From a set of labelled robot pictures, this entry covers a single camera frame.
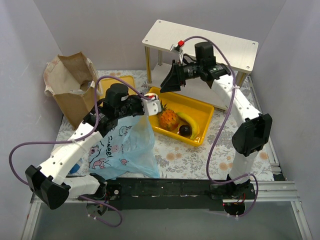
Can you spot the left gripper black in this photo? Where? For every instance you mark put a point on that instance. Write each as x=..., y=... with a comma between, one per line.
x=139, y=106

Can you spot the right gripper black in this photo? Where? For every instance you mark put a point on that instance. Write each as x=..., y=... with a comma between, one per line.
x=177, y=74

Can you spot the toy pineapple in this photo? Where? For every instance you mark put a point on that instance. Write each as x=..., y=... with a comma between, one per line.
x=167, y=118

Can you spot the yellow banana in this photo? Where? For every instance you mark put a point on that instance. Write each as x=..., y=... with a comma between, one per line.
x=195, y=129

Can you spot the blue plastic grocery bag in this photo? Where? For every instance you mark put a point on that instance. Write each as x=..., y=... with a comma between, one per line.
x=127, y=148

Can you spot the dark brown chocolate bun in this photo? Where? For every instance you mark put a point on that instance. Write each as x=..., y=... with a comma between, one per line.
x=185, y=130

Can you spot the brown paper bag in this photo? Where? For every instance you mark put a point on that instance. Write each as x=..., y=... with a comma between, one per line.
x=71, y=81

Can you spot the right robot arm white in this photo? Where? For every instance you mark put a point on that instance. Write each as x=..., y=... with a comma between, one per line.
x=253, y=127

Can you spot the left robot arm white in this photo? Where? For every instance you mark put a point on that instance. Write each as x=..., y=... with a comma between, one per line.
x=50, y=182

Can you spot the flat yellow tray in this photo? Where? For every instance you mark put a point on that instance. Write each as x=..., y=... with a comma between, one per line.
x=107, y=82

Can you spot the deep yellow bin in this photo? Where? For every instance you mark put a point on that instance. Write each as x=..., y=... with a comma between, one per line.
x=200, y=111

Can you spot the white two-tier shelf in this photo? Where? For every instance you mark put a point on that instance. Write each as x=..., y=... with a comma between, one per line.
x=241, y=53

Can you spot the blue white packet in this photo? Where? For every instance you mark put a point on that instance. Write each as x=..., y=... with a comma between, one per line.
x=76, y=167

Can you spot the floral table mat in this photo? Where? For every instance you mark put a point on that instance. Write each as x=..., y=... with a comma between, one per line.
x=178, y=160

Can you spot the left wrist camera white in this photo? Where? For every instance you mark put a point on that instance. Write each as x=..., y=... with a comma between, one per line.
x=151, y=104

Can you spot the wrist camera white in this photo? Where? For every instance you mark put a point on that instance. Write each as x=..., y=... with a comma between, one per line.
x=151, y=104
x=178, y=49

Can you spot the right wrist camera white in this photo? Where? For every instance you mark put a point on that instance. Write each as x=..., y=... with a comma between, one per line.
x=178, y=49

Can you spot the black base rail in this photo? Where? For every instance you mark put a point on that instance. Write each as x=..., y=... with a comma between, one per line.
x=174, y=194

